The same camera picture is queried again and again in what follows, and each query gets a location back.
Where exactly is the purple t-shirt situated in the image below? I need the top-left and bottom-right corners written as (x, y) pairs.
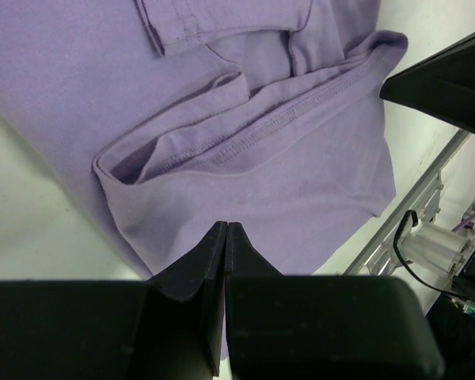
top-left (0, 1), bottom-right (408, 277)

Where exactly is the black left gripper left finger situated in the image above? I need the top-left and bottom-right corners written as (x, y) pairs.
top-left (0, 222), bottom-right (226, 379)

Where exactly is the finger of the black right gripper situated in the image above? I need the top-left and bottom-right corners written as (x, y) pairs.
top-left (380, 32), bottom-right (475, 135)

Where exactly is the aluminium front table rail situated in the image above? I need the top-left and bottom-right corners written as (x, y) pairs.
top-left (344, 131), bottom-right (469, 276)

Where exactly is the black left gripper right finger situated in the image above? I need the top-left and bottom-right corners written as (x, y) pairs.
top-left (225, 222), bottom-right (445, 379)

